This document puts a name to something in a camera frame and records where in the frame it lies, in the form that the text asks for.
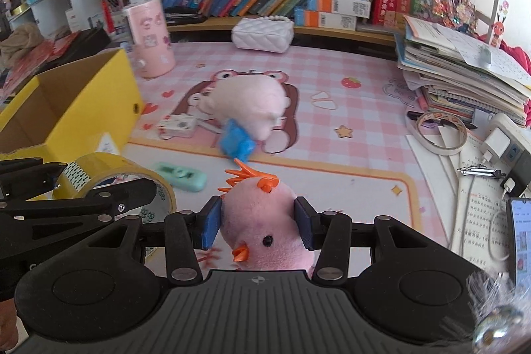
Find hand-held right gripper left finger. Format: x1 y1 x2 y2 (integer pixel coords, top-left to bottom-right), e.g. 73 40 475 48
37 196 225 283

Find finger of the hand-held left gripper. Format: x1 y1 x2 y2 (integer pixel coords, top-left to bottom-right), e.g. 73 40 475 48
0 157 69 200
0 178 158 245

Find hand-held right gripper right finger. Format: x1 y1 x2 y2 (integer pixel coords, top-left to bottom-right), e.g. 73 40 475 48
294 196 478 283

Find pink chick plush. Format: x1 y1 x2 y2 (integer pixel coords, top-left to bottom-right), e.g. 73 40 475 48
218 158 318 278

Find yellow tape roll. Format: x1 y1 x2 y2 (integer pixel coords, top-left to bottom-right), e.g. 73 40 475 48
52 154 177 224

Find yellow cardboard box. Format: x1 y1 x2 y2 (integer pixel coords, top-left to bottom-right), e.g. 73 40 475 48
0 48 145 168

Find small white red box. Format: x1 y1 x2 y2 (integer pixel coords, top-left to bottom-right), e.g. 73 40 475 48
157 114 196 139

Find person's left hand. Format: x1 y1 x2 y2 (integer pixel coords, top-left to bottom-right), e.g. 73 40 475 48
0 298 26 350

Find pink printed desk mat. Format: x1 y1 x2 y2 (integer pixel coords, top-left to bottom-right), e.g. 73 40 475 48
104 41 457 280

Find small bright blue object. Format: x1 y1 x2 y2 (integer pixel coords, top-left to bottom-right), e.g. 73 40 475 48
219 118 255 163

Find red printed packets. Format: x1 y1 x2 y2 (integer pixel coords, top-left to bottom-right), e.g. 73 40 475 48
0 31 81 98

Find white paper sheets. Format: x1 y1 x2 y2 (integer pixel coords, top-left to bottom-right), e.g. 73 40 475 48
407 134 461 251

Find brown cloth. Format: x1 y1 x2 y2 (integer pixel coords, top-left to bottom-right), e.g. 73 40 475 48
0 22 44 68

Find black box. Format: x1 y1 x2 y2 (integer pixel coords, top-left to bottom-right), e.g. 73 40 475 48
54 26 113 64

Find white double-sided tape roll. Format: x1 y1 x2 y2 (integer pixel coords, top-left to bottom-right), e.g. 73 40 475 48
406 111 469 156

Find open textbook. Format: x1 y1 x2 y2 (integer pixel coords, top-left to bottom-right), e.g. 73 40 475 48
450 130 519 267

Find black marker pen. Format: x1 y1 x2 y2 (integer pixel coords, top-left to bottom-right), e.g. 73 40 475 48
409 111 478 128

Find metal drawing compass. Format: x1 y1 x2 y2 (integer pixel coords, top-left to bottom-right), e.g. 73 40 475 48
457 165 507 178

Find pink cylindrical tumbler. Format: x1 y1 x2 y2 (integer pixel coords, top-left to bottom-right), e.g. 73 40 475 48
124 0 177 79

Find pen holder with pens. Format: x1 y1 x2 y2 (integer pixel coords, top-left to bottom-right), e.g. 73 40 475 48
100 0 129 31

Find white quilted purse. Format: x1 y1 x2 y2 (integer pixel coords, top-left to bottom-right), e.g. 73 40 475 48
231 15 295 54

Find orange and blue carton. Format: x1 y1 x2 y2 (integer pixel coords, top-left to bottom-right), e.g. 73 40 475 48
294 8 357 32
306 0 372 20

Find white plugged-in charger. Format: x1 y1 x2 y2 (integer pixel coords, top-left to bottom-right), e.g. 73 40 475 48
481 128 512 164

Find black stapler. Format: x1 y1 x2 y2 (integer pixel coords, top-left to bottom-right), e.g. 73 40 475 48
164 6 208 25

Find stack of books and papers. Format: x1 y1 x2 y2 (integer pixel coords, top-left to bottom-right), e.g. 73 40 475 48
394 15 531 126

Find smartphone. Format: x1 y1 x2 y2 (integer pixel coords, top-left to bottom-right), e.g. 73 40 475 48
506 197 531 297

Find white power strip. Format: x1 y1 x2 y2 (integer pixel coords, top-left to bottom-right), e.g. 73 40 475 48
483 112 531 197

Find thick red dictionary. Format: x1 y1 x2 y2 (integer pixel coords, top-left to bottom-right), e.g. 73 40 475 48
371 0 399 26

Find thin red dictionary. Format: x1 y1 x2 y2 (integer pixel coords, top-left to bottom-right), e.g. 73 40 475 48
396 0 413 27

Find colourful beaded hair ornament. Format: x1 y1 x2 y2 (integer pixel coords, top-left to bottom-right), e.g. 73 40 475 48
423 0 478 33

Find red cloth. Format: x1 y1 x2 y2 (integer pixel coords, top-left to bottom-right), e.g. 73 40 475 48
500 41 531 131

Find red deer paper figure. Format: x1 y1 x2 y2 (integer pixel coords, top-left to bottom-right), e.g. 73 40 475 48
492 12 509 48

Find white charging cable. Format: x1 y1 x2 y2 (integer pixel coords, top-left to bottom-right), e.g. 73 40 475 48
487 177 517 261

